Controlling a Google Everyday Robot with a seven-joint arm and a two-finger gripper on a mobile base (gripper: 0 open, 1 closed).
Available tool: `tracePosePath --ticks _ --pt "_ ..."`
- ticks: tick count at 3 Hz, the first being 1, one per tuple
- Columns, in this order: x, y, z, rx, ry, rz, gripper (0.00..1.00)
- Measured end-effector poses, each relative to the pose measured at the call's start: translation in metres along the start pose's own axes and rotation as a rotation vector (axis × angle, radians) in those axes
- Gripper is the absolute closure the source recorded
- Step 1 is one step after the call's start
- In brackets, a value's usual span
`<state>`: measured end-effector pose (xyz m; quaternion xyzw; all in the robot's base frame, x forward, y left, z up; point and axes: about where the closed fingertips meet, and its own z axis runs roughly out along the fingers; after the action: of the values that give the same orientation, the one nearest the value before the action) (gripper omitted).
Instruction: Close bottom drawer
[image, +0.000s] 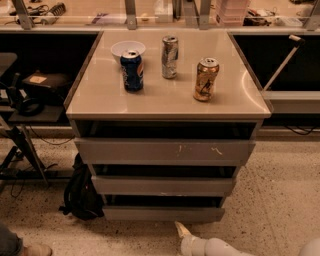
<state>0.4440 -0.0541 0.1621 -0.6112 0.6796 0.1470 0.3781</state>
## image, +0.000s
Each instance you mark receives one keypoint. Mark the black desk stand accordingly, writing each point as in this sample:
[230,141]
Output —
[22,162]

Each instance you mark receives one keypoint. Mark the tan shoe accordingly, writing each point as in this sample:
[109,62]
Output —
[36,250]

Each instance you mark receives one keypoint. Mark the black backpack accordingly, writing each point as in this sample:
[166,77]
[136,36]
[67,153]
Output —
[80,196]

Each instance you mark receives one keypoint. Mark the blue Pepsi can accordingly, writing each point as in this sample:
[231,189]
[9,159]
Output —
[132,70]

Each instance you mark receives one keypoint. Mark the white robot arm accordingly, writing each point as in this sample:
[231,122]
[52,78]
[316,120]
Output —
[219,247]

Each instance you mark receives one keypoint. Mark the grey bottom drawer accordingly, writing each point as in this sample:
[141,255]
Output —
[163,208]

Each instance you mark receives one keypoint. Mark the white bowl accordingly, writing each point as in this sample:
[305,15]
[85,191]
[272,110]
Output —
[118,48]

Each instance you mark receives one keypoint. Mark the grey trouser leg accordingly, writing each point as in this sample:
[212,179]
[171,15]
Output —
[10,243]

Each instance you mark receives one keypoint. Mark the grey drawer cabinet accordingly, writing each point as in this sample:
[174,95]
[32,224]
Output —
[101,96]

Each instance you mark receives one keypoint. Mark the black headphones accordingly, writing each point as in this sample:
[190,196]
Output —
[24,105]

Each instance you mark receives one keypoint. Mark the grey drawer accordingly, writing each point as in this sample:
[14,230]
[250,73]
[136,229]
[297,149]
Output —
[167,143]
[152,180]
[163,208]

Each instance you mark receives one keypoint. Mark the silver crushed can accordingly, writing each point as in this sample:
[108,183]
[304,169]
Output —
[169,56]

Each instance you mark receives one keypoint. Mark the grey top drawer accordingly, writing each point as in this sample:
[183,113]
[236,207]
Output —
[167,143]

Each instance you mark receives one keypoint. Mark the grey middle drawer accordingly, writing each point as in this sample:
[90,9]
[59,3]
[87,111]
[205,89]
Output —
[152,180]

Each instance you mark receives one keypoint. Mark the pink plastic container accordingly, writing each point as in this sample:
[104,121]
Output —
[231,12]

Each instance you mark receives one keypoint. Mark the gold dented can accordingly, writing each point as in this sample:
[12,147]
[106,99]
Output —
[207,71]

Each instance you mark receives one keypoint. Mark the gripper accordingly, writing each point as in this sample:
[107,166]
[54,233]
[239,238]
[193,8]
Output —
[189,242]

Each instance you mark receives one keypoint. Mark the black box with label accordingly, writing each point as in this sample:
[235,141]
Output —
[48,88]

